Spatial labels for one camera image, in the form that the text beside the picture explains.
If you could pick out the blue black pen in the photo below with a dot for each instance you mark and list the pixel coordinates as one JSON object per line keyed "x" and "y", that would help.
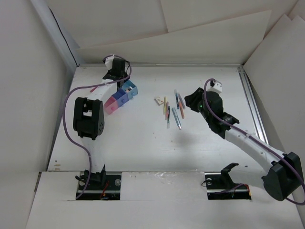
{"x": 177, "y": 99}

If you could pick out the dark blue drawer box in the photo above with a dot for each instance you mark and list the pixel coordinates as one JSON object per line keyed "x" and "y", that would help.
{"x": 121, "y": 97}

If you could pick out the aluminium rail right side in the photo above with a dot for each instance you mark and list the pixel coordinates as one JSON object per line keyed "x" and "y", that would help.
{"x": 258, "y": 124}

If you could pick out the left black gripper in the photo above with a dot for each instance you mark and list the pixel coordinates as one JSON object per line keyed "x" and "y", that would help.
{"x": 125, "y": 75}

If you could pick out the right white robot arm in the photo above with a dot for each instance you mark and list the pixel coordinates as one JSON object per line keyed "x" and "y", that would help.
{"x": 280, "y": 174}

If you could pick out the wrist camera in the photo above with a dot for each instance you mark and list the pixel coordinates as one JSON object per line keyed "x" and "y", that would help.
{"x": 108, "y": 62}
{"x": 216, "y": 86}

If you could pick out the pink drawer box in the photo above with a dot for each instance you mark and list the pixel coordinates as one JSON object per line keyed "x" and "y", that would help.
{"x": 105, "y": 94}

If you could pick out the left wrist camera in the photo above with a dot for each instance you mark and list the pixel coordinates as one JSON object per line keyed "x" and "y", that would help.
{"x": 108, "y": 62}

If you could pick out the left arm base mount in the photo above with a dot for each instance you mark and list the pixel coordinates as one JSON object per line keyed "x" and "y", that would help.
{"x": 102, "y": 185}

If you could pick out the white boxed eraser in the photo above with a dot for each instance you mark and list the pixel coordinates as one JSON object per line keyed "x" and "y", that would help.
{"x": 159, "y": 100}

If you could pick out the orange highlighter pen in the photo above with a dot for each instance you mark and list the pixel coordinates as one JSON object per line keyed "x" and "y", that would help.
{"x": 181, "y": 106}

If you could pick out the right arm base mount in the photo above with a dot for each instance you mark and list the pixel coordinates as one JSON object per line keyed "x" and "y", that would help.
{"x": 219, "y": 186}

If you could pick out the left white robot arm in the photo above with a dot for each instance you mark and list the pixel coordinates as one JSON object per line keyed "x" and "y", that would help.
{"x": 89, "y": 111}

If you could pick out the yellow highlighter pen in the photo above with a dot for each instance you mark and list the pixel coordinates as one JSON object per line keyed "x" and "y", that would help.
{"x": 164, "y": 105}

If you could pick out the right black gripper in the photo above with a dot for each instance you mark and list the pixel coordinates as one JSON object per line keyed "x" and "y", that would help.
{"x": 192, "y": 99}

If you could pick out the pink highlighter pen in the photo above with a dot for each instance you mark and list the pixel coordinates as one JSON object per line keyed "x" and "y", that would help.
{"x": 166, "y": 110}

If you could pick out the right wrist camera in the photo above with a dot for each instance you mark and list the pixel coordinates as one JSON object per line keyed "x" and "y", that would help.
{"x": 216, "y": 86}

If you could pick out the light blue drawer box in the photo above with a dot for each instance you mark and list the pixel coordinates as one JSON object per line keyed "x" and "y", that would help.
{"x": 133, "y": 92}

